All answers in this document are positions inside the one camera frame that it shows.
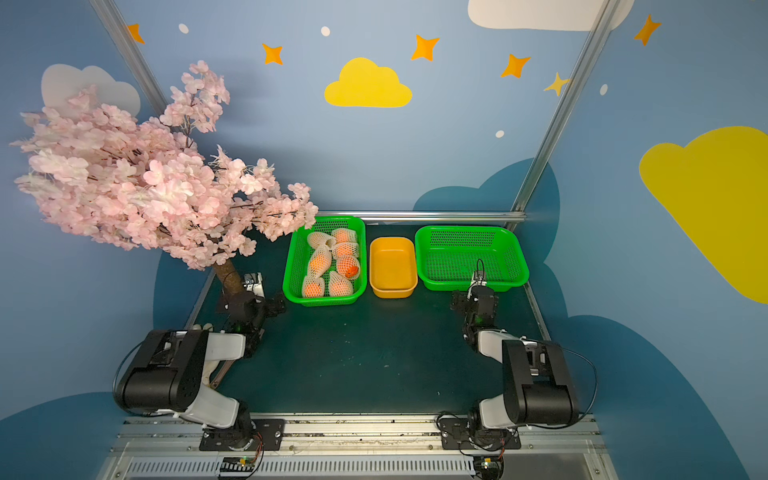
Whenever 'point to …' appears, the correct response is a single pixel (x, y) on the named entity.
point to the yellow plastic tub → (393, 266)
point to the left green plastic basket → (300, 252)
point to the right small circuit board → (488, 468)
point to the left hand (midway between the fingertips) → (267, 288)
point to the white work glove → (207, 326)
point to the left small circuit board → (233, 464)
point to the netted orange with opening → (348, 266)
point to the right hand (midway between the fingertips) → (478, 289)
